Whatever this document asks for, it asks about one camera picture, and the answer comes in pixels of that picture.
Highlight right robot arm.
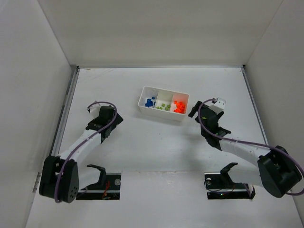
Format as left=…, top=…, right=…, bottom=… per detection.
left=188, top=98, right=304, bottom=198

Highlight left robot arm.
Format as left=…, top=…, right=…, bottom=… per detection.
left=39, top=102, right=123, bottom=203

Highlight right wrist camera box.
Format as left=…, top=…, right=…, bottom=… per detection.
left=209, top=97, right=226, bottom=114

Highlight large blue arch lego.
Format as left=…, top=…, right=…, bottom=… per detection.
left=145, top=97, right=156, bottom=108

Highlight large orange round lego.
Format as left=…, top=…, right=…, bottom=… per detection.
left=176, top=102, right=186, bottom=113

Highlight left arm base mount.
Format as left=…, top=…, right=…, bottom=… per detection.
left=76, top=164, right=122, bottom=200

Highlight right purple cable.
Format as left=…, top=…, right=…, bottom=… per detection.
left=197, top=98, right=304, bottom=196

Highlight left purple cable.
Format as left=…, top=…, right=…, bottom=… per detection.
left=54, top=101, right=118, bottom=204

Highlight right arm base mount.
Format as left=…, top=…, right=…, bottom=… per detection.
left=204, top=162, right=256, bottom=200

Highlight white three-compartment container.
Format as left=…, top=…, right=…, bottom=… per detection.
left=138, top=86, right=190, bottom=122

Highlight purple cable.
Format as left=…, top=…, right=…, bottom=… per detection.
left=54, top=101, right=118, bottom=204
left=197, top=98, right=304, bottom=196

